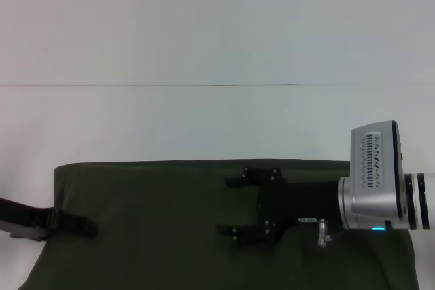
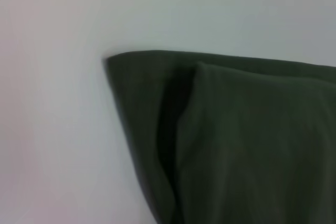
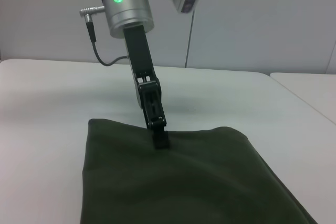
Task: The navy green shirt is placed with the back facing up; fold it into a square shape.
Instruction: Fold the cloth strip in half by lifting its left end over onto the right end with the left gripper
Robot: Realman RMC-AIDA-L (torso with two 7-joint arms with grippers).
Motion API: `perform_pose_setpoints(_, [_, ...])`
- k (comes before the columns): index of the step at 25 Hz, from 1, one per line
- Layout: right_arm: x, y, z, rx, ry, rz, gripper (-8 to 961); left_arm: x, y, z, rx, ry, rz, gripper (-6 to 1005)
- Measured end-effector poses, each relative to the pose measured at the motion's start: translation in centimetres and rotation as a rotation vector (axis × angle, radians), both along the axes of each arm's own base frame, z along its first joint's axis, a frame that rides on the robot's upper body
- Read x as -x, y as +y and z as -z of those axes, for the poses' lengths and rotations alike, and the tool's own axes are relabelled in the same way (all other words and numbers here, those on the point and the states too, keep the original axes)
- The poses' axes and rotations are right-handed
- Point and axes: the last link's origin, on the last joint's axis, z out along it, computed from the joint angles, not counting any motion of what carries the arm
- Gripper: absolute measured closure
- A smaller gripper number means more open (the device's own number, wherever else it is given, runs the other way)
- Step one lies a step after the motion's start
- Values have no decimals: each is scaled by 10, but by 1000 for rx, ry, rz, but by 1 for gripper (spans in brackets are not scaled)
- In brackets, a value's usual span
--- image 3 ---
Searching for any thin left arm cable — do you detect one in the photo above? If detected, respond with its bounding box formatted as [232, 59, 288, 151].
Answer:
[86, 19, 130, 67]

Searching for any dark green shirt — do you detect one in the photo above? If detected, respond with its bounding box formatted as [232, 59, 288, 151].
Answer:
[79, 118, 320, 224]

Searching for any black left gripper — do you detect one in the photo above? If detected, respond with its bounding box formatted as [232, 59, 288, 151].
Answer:
[122, 25, 171, 150]

